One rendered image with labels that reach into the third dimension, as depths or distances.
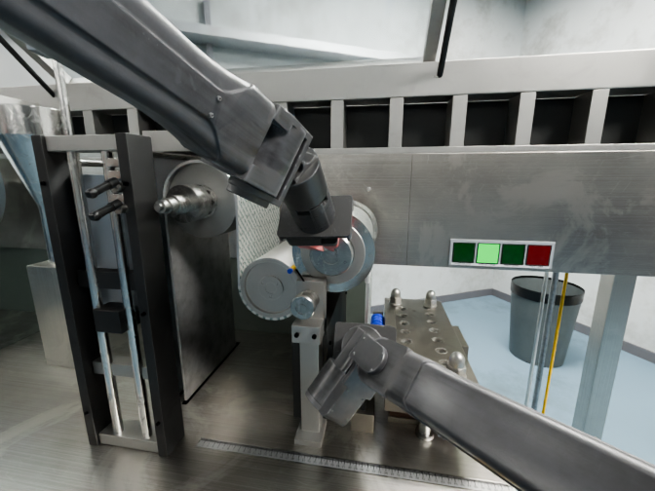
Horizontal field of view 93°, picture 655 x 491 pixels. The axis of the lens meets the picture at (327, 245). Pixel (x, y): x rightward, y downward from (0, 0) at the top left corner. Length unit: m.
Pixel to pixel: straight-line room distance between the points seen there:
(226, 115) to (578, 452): 0.32
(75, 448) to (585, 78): 1.29
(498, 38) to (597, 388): 3.39
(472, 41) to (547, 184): 3.03
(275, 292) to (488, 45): 3.66
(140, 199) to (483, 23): 3.75
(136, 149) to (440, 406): 0.50
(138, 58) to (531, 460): 0.34
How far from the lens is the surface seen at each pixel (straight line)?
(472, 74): 0.92
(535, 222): 0.95
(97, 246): 0.64
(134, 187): 0.54
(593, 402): 1.43
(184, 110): 0.22
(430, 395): 0.34
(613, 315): 1.31
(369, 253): 0.55
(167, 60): 0.21
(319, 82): 0.92
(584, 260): 1.02
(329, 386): 0.45
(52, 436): 0.87
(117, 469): 0.74
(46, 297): 1.04
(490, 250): 0.92
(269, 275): 0.60
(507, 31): 4.20
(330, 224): 0.42
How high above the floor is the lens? 1.38
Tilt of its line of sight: 12 degrees down
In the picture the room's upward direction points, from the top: straight up
